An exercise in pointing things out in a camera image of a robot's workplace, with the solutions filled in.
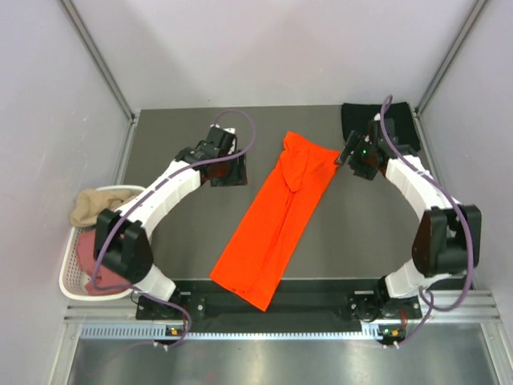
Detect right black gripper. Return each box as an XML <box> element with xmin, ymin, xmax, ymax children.
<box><xmin>334</xmin><ymin>132</ymin><xmax>378</xmax><ymax>180</ymax></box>

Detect orange t shirt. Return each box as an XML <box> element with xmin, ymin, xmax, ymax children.
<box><xmin>210</xmin><ymin>132</ymin><xmax>338</xmax><ymax>311</ymax></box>

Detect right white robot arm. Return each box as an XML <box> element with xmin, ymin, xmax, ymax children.
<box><xmin>336</xmin><ymin>115</ymin><xmax>482</xmax><ymax>318</ymax></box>

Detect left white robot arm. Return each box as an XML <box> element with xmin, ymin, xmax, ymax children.
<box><xmin>91</xmin><ymin>124</ymin><xmax>248</xmax><ymax>318</ymax></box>

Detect folded black t shirt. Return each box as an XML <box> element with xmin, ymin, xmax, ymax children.
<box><xmin>341</xmin><ymin>102</ymin><xmax>422</xmax><ymax>152</ymax></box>

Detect beige t shirt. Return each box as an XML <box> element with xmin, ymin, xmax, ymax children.
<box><xmin>70</xmin><ymin>188</ymin><xmax>140</xmax><ymax>228</ymax></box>

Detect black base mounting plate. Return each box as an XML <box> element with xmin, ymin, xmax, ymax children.
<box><xmin>135</xmin><ymin>279</ymin><xmax>422</xmax><ymax>332</ymax></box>

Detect pink t shirt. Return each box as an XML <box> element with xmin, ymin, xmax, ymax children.
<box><xmin>76</xmin><ymin>230</ymin><xmax>130</xmax><ymax>296</ymax></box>

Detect white laundry basket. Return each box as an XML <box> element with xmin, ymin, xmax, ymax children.
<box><xmin>59</xmin><ymin>185</ymin><xmax>144</xmax><ymax>302</ymax></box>

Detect slotted cable duct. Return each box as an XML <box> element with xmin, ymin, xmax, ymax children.
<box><xmin>79</xmin><ymin>323</ymin><xmax>401</xmax><ymax>341</ymax></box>

